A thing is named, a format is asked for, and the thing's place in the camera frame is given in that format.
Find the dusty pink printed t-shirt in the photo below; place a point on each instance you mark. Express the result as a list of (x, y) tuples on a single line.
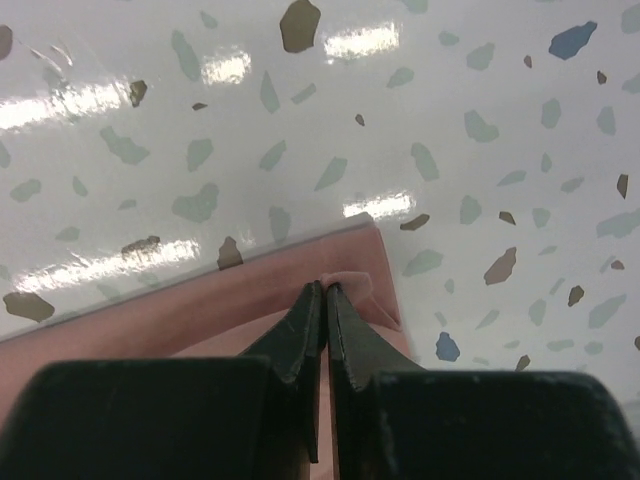
[(221, 314)]

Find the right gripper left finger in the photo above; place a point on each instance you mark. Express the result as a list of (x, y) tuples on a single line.
[(251, 416)]

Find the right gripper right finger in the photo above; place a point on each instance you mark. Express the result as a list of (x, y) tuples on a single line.
[(393, 419)]

